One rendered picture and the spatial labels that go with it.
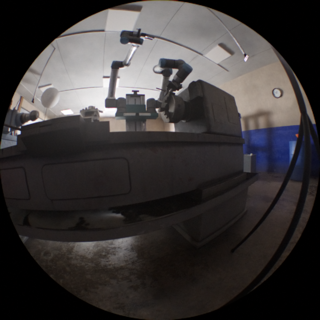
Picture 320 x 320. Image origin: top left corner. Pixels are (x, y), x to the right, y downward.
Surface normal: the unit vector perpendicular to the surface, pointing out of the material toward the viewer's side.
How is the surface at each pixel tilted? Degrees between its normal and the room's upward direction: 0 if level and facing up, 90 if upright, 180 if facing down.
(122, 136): 90
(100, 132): 90
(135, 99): 90
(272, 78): 90
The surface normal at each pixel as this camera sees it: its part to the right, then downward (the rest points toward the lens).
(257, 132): -0.91, 0.08
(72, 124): 0.40, 0.04
